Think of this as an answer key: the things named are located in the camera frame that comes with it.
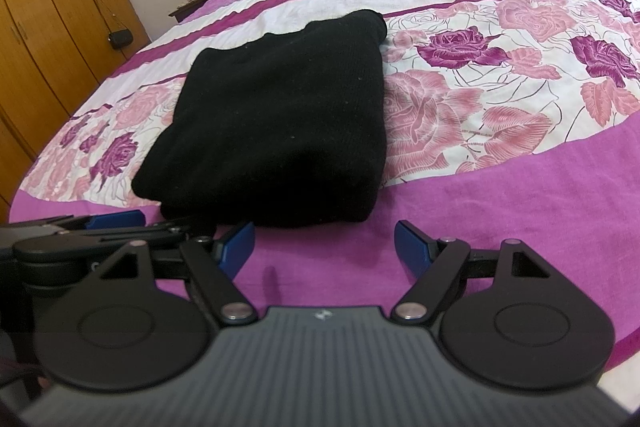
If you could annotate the small black hanging bag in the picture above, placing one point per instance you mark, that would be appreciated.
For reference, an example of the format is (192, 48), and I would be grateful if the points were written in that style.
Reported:
(120, 38)

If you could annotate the dark wooden nightstand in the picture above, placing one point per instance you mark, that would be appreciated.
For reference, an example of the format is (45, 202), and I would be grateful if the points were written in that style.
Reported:
(190, 7)

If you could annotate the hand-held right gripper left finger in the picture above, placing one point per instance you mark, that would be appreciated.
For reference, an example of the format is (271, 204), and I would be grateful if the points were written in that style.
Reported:
(237, 249)

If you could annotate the black button cardigan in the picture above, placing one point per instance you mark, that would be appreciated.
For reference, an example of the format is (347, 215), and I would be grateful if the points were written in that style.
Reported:
(275, 122)

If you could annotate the wooden wardrobe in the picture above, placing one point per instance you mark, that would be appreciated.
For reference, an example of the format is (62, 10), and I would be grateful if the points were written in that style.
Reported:
(50, 32)

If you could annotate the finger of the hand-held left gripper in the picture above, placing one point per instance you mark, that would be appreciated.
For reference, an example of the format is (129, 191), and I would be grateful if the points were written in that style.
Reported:
(117, 220)
(165, 229)

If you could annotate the floral purple bed quilt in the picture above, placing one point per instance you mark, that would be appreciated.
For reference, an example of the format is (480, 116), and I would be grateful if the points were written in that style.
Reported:
(500, 182)

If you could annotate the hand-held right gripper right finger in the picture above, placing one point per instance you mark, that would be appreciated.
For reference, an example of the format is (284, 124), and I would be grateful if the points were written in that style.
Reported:
(412, 249)

